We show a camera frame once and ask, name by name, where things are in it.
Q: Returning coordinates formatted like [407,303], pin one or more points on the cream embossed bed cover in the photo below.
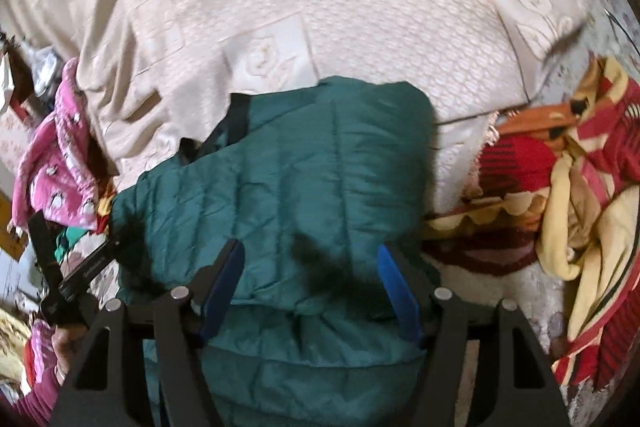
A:
[310,7]

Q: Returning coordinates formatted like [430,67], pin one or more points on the red yellow patterned blanket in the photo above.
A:
[575,187]

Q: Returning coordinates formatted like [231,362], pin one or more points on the person's left forearm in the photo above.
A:
[42,394]

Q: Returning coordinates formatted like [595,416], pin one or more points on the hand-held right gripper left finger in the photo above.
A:
[226,279]

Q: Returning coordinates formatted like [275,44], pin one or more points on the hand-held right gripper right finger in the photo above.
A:
[397,287]

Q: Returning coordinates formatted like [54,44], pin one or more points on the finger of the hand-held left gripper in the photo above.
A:
[41,244]
[92,268]

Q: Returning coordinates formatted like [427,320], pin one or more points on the person's left hand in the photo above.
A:
[67,349]

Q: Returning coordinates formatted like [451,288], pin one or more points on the pink printed garment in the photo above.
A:
[55,157]

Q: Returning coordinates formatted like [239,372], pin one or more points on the green quilted jacket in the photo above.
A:
[300,187]

